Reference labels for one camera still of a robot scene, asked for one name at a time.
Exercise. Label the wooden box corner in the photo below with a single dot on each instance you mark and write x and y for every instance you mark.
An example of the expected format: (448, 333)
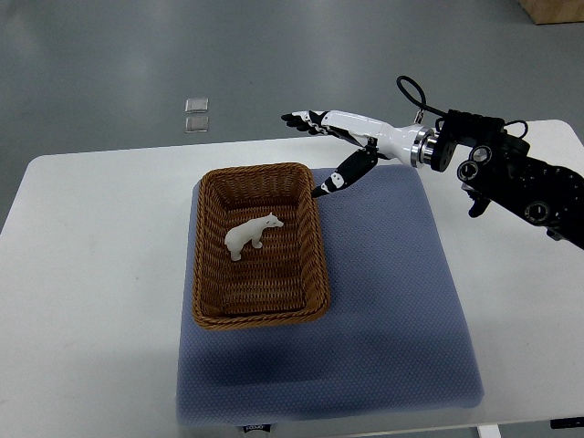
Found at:
(551, 12)

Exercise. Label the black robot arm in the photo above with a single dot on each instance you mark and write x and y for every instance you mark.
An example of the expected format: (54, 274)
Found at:
(498, 169)

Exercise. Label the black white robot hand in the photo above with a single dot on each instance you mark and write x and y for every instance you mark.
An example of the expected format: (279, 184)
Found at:
(374, 140)

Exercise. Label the blue grey cushion mat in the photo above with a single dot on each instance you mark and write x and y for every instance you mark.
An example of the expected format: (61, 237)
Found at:
(394, 338)

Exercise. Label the lower metal floor plate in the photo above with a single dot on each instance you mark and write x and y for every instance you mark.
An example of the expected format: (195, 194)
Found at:
(197, 123)

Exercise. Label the brown wicker basket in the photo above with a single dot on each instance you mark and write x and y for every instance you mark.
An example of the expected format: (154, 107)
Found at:
(259, 257)

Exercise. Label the white bear figurine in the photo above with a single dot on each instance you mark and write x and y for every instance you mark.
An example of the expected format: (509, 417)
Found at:
(251, 231)

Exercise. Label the black table control panel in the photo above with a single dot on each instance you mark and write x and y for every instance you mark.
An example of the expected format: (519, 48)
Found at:
(567, 423)

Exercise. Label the upper metal floor plate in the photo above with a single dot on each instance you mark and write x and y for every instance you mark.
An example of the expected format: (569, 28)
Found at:
(196, 105)

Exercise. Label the metal floor plate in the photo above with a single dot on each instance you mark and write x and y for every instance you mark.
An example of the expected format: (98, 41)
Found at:
(197, 123)
(196, 105)

